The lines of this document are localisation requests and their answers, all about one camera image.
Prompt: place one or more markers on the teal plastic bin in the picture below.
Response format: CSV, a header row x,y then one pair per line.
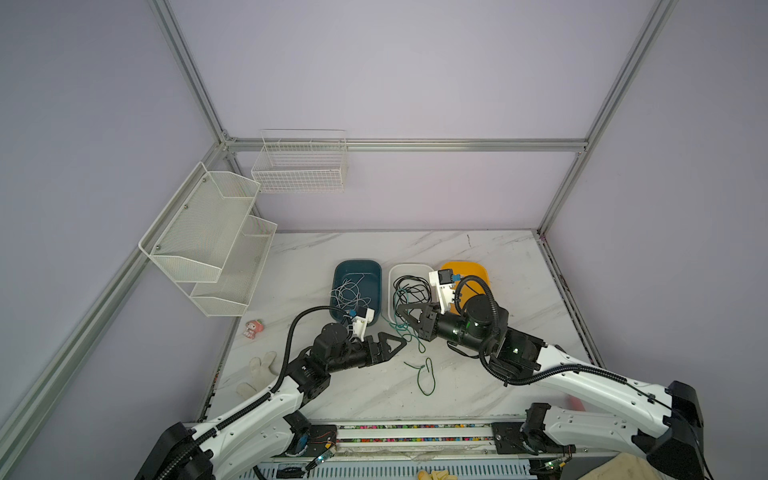
x,y
357,283

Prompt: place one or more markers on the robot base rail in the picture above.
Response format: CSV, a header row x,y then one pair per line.
x,y
402,450

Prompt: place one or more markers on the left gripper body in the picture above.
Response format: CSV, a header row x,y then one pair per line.
x,y
372,357

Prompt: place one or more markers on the pink toy figure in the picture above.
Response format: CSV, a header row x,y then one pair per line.
x,y
252,329

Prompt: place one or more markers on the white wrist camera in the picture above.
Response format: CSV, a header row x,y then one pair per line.
x,y
360,319
442,283

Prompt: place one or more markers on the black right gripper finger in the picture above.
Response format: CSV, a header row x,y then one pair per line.
x,y
413,321
408,308

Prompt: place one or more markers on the white wire basket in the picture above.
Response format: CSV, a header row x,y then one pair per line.
x,y
301,161

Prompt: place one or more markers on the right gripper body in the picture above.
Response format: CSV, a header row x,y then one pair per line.
x,y
429,323

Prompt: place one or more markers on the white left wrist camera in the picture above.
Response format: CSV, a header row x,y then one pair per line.
x,y
360,319

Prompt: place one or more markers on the yellow plastic bin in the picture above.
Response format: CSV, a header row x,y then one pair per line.
x,y
468,268

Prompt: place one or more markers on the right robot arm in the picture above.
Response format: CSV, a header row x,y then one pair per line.
x,y
663,425

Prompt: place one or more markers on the white rubber glove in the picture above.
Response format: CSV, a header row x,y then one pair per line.
x,y
261,376

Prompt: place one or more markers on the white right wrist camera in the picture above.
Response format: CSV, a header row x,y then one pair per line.
x,y
442,283

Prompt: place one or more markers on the white plastic bin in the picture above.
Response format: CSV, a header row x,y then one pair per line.
x,y
406,283

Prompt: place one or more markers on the white mesh two-tier shelf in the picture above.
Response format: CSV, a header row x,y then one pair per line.
x,y
209,242

